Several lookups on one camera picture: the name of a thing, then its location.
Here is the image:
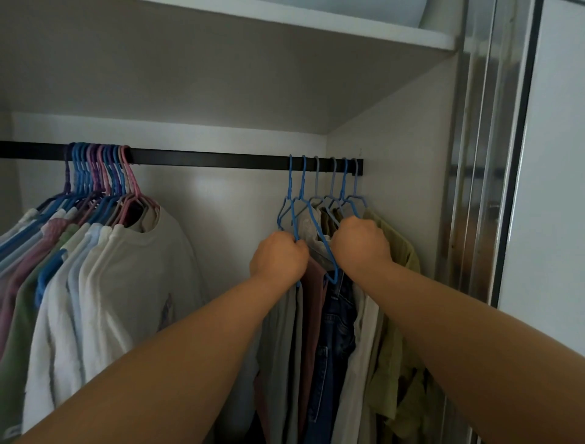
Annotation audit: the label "person's left forearm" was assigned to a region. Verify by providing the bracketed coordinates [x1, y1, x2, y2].
[14, 274, 298, 444]

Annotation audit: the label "bunch of coloured hangers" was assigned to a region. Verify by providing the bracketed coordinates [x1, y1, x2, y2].
[0, 142, 161, 308]

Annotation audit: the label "person's right forearm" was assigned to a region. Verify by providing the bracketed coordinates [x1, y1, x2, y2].
[349, 258, 585, 444]

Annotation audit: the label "dark blue denim jeans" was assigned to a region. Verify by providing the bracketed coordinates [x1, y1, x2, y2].
[303, 270, 358, 444]

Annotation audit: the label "grey plastic hanger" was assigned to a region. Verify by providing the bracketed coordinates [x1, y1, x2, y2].
[306, 156, 331, 216]
[323, 157, 343, 228]

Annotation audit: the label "white sliding door panel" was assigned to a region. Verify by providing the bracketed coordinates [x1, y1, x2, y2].
[497, 0, 585, 358]

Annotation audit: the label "white wardrobe shelf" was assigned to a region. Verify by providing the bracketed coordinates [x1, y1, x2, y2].
[0, 0, 460, 136]

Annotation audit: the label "grey hanging garment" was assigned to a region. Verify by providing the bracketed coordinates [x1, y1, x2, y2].
[256, 286, 304, 444]

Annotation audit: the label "dusty pink hanging garment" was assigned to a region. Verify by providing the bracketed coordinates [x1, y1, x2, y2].
[298, 257, 328, 435]

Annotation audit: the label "black closet rod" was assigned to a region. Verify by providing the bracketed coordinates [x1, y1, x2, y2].
[0, 140, 364, 177]

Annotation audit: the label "person's left hand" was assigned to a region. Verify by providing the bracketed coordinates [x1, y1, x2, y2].
[249, 231, 310, 286]

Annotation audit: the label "silver sliding door frame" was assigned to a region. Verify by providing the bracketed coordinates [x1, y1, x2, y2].
[436, 0, 545, 444]

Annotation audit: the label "white hanging garment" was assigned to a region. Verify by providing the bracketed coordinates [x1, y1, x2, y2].
[330, 281, 381, 444]

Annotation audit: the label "beige hanging shirt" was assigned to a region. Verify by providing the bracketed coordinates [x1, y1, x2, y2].
[298, 207, 344, 270]

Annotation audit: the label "olive green shirt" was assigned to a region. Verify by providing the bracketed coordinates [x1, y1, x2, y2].
[362, 209, 446, 444]

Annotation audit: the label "blue plastic hanger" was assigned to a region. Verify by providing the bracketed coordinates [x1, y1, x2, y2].
[336, 158, 360, 220]
[346, 158, 368, 220]
[292, 156, 340, 285]
[277, 155, 300, 242]

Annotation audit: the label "row of hanging shirts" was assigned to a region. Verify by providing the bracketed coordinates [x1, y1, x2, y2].
[0, 206, 207, 444]

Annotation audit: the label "person's right hand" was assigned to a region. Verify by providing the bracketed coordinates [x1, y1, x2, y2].
[330, 216, 393, 280]

